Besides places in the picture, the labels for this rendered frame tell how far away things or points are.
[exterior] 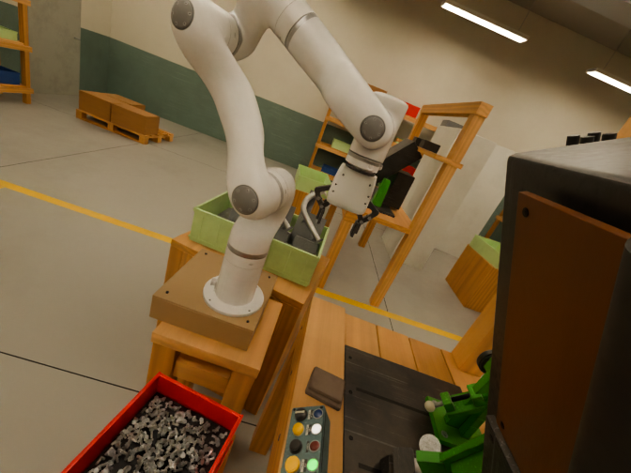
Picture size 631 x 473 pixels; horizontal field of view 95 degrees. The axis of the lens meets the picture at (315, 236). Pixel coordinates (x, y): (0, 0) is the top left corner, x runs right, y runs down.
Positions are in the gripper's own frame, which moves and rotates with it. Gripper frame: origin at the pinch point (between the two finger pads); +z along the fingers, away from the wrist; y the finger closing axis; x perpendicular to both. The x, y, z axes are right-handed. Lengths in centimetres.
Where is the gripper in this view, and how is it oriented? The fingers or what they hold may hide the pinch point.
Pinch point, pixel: (336, 225)
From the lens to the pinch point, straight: 74.4
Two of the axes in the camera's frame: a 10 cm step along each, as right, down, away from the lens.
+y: -9.3, -3.6, -0.4
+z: -3.4, 8.5, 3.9
